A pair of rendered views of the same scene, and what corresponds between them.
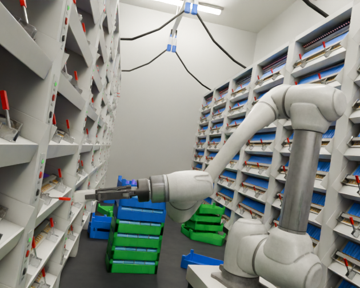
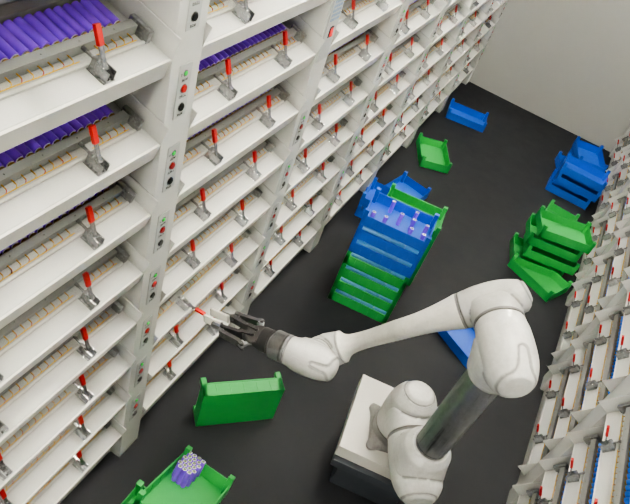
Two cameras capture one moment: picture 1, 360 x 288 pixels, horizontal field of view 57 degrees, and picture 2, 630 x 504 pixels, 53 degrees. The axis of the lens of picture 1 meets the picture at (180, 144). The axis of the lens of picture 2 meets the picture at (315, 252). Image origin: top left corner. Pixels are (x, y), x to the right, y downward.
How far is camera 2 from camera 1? 140 cm
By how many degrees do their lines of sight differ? 48
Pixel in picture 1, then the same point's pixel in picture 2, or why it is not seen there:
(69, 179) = (257, 236)
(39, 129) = (136, 314)
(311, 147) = (469, 399)
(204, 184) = (316, 373)
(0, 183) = not seen: hidden behind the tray
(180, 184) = (292, 362)
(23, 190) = (128, 344)
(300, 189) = (442, 425)
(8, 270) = (123, 381)
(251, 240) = (398, 418)
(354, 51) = not seen: outside the picture
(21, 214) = (128, 357)
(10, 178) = not seen: hidden behind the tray
